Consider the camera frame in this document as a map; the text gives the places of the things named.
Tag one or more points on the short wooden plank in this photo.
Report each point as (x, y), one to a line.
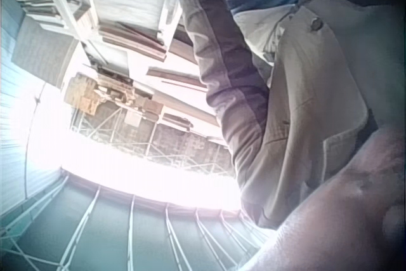
(177, 121)

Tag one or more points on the long wooden strip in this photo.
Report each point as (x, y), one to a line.
(177, 77)

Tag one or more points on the pile of brown wooden planks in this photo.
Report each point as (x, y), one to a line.
(133, 41)

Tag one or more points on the heap of wood scraps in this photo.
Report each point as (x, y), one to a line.
(101, 93)

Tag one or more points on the white metal railing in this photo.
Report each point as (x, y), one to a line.
(133, 220)

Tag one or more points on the grey flat panel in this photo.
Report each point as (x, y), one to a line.
(41, 49)

